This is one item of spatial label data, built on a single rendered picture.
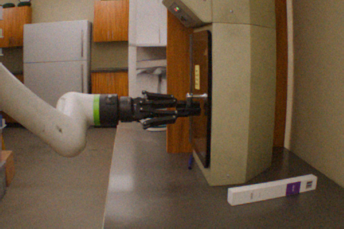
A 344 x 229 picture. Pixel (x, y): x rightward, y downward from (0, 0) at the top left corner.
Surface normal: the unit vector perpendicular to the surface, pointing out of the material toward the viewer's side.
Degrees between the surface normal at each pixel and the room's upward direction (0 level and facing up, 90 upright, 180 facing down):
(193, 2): 90
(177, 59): 90
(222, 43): 90
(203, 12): 90
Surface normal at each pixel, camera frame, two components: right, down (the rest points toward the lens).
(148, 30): -0.32, 0.18
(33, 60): 0.11, 0.15
